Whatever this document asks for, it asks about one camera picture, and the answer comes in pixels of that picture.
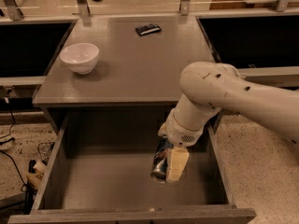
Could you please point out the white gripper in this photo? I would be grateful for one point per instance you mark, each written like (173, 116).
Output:
(179, 132)

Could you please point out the red bull can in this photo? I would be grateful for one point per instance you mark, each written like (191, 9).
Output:
(159, 166)

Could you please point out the black snack packet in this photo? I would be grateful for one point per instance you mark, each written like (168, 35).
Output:
(148, 29)

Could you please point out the white ceramic bowl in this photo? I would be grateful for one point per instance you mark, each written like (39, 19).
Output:
(80, 58)

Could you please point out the power strip with plugs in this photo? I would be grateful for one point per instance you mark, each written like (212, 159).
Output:
(35, 173)

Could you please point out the metal post centre left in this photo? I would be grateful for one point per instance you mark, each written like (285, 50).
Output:
(83, 8)

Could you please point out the open grey top drawer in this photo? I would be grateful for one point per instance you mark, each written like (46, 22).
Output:
(99, 173)

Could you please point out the metal post far left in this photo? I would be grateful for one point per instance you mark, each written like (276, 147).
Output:
(13, 11)

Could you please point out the grey cabinet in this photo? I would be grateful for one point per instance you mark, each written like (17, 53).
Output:
(132, 69)

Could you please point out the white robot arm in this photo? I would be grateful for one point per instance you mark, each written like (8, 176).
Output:
(208, 88)

